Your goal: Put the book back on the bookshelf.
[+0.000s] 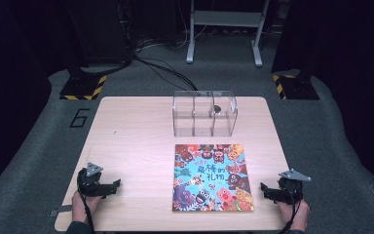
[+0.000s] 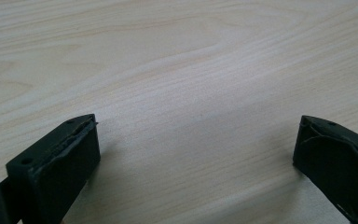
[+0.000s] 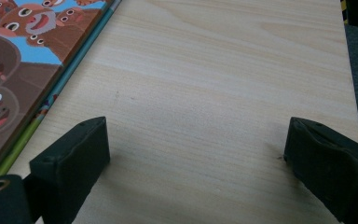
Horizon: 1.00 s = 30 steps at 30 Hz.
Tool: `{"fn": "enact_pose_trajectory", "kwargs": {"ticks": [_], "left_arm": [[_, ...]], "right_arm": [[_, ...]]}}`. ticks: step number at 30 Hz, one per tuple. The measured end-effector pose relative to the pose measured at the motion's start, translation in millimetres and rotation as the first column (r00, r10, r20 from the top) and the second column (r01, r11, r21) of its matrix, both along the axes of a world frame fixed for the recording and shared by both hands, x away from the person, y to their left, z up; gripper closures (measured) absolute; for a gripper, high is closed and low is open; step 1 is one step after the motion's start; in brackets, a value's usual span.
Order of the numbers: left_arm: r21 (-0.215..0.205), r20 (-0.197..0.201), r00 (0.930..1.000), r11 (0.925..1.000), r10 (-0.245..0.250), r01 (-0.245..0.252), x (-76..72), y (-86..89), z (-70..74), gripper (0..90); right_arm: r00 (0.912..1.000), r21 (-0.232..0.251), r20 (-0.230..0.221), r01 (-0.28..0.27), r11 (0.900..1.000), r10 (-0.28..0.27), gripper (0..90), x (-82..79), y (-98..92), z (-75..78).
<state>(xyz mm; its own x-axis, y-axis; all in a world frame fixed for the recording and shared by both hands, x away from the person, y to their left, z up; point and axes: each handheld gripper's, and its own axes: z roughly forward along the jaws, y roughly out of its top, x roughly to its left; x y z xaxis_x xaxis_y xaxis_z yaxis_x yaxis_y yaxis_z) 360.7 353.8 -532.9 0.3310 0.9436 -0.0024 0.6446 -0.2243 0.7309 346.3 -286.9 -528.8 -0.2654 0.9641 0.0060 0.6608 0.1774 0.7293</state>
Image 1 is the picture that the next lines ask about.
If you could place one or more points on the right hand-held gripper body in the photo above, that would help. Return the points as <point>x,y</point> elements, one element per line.
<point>289,193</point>

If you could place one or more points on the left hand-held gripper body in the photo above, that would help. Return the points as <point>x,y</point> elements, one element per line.
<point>91,185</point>

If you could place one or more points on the colourful picture book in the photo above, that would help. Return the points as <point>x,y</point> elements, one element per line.
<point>211,178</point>

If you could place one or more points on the clear acrylic organizer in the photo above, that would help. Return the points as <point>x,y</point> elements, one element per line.
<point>193,113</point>

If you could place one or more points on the person's left hand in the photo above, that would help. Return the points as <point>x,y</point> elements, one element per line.
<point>81,206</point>

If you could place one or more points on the person's right hand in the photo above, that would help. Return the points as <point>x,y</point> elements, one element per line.
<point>297,216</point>

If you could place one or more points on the grey tape strip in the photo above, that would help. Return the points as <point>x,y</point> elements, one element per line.
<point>60,210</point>

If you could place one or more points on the small dark round object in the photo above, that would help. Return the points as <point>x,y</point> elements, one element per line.
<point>216,109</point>

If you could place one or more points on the black stand with striped base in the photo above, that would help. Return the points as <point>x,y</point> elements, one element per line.
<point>298,87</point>
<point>82,87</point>

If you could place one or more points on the dark cabinet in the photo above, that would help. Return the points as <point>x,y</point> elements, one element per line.
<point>105,32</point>

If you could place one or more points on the white metal stand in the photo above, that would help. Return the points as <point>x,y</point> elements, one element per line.
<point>224,19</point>

